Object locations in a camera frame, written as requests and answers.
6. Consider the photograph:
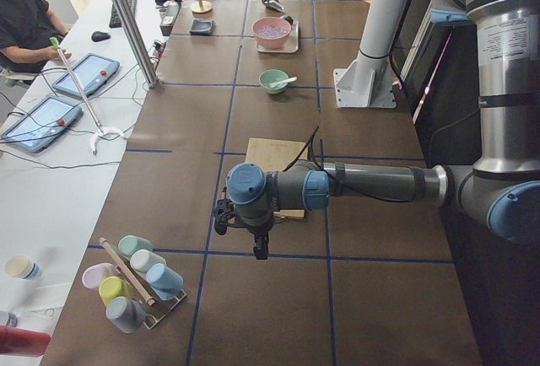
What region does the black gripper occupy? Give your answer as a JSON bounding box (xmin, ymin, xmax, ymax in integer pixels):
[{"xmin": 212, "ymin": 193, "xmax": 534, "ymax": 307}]
[{"xmin": 248, "ymin": 222, "xmax": 273, "ymax": 260}]

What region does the white plastic spoon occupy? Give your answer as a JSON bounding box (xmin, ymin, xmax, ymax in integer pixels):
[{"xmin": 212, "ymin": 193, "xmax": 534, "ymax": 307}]
[{"xmin": 267, "ymin": 77, "xmax": 297, "ymax": 89}]

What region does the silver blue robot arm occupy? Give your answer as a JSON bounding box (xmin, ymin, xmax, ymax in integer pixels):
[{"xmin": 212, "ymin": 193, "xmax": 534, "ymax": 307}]
[{"xmin": 214, "ymin": 0, "xmax": 539, "ymax": 260}]

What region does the green ceramic bowl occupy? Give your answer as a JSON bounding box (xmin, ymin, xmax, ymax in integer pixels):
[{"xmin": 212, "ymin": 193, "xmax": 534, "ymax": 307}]
[{"xmin": 259, "ymin": 69, "xmax": 289, "ymax": 94}]

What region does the pink bowl with ice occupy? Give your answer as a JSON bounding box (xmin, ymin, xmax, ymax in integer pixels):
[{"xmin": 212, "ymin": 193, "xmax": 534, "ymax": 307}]
[{"xmin": 252, "ymin": 17, "xmax": 292, "ymax": 50}]

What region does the metal ice scoop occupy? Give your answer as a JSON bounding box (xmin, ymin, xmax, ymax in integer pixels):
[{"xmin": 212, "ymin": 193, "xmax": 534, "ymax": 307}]
[{"xmin": 261, "ymin": 0, "xmax": 284, "ymax": 13}]

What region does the bamboo cutting board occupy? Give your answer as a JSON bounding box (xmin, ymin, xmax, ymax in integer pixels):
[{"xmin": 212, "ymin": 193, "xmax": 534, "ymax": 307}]
[{"xmin": 244, "ymin": 137, "xmax": 311, "ymax": 220}]

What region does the cup rack with cups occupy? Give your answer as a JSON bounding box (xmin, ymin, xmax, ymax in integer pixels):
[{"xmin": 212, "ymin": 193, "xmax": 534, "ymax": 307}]
[{"xmin": 81, "ymin": 237, "xmax": 187, "ymax": 334}]

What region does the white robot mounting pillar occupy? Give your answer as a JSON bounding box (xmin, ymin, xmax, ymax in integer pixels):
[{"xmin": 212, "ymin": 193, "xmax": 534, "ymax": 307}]
[{"xmin": 333, "ymin": 0, "xmax": 408, "ymax": 109}]

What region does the white grabber stick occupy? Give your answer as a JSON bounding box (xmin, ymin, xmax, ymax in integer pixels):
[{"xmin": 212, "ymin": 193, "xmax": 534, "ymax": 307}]
[{"xmin": 50, "ymin": 37, "xmax": 126, "ymax": 155}]

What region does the beige plastic tray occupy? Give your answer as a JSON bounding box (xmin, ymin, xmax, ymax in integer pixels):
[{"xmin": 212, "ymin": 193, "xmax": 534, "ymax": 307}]
[{"xmin": 256, "ymin": 20, "xmax": 300, "ymax": 54}]

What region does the folded grey cloth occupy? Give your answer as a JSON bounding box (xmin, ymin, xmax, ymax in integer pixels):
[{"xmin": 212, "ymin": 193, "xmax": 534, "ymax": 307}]
[{"xmin": 189, "ymin": 19, "xmax": 215, "ymax": 36}]

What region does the green lime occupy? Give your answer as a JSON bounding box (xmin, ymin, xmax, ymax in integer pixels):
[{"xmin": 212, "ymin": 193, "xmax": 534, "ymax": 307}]
[{"xmin": 281, "ymin": 15, "xmax": 294, "ymax": 24}]

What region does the far teach pendant tablet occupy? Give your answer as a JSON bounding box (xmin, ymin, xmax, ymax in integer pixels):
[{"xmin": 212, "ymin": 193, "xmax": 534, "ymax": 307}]
[{"xmin": 52, "ymin": 53, "xmax": 120, "ymax": 100}]

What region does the teach pendant tablet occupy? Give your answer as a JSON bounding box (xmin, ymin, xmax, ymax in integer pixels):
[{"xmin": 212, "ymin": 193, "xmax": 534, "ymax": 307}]
[
  {"xmin": 52, "ymin": 53, "xmax": 120, "ymax": 100},
  {"xmin": 1, "ymin": 94, "xmax": 83, "ymax": 153}
]

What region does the white paper cup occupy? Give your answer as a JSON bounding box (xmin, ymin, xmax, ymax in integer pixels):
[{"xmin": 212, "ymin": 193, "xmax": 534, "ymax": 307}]
[{"xmin": 4, "ymin": 255, "xmax": 41, "ymax": 280}]

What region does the near teach pendant tablet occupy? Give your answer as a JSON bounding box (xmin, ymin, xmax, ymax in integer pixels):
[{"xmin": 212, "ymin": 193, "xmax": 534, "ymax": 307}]
[{"xmin": 1, "ymin": 94, "xmax": 83, "ymax": 153}]

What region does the black computer mouse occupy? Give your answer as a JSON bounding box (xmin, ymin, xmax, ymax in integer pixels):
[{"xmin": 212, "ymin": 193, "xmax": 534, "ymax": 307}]
[{"xmin": 91, "ymin": 31, "xmax": 111, "ymax": 42}]

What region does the red bottle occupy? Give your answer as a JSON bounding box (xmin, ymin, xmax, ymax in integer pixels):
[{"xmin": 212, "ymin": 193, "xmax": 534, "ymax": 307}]
[{"xmin": 1, "ymin": 326, "xmax": 51, "ymax": 358}]

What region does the black keyboard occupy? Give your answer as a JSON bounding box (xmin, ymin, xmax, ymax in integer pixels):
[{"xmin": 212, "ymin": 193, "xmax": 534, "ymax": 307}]
[{"xmin": 108, "ymin": 0, "xmax": 138, "ymax": 29}]

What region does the person in black shirt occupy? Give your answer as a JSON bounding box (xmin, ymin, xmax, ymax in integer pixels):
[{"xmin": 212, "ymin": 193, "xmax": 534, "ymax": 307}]
[{"xmin": 1, "ymin": 0, "xmax": 69, "ymax": 73}]

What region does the aluminium frame post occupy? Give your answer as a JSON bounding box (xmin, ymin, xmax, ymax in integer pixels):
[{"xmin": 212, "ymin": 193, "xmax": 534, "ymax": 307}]
[{"xmin": 111, "ymin": 0, "xmax": 159, "ymax": 89}]

